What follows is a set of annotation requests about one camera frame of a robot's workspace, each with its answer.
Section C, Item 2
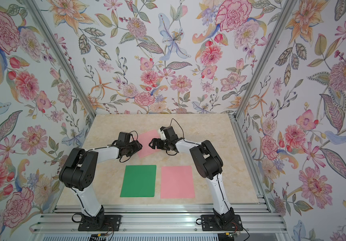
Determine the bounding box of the corner aluminium post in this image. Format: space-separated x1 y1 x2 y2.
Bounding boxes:
22 0 97 119
231 0 298 121

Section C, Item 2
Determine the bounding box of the aluminium rail frame front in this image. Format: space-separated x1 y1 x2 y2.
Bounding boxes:
29 202 291 241

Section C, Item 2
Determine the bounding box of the right corner aluminium post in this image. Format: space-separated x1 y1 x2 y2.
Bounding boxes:
231 0 298 121

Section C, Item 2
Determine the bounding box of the green paper hidden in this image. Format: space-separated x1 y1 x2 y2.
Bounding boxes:
120 165 156 197

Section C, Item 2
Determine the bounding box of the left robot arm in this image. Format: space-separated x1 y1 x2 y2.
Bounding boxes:
59 132 142 231

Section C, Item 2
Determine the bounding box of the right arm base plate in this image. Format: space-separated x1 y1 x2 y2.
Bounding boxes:
196 215 244 232

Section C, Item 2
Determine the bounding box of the left corner aluminium post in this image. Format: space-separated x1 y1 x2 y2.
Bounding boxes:
22 0 97 119

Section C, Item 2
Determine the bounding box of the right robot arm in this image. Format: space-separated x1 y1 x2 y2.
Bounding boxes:
149 126 230 228

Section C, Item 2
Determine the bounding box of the pink paper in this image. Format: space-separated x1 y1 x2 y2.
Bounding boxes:
160 166 195 199
137 130 160 158

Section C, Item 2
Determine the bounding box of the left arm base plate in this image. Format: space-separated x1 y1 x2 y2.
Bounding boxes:
78 215 122 232

